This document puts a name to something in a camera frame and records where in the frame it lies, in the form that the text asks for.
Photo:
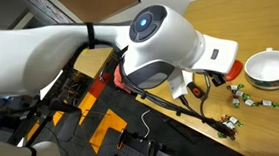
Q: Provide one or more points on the orange black clamp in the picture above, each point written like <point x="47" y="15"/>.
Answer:
<point x="120" y="141"/>
<point x="150" y="155"/>

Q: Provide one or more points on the red plastic lid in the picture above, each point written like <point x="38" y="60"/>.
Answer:
<point x="235" y="70"/>

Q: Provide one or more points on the black tripod stand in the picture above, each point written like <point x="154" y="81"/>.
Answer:
<point x="57" y="105"/>

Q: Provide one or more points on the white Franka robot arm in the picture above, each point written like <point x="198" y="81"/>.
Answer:
<point x="47" y="54"/>

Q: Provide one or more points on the white green-patterned ceramic bowl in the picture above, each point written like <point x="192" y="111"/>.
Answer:
<point x="270" y="69"/>

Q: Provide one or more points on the wooden side desk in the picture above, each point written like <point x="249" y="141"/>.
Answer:
<point x="92" y="62"/>

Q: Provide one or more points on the white rounded robot base shell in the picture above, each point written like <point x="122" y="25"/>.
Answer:
<point x="48" y="151"/>

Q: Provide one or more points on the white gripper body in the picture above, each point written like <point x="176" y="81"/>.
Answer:
<point x="218" y="55"/>

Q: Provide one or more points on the white flat panel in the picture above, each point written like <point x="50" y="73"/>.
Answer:
<point x="50" y="86"/>

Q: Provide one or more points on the printed wall poster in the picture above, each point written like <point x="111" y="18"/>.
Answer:
<point x="45" y="3"/>

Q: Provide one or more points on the red brown wrapped candy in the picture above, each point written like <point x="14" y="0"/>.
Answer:
<point x="225" y="117"/>

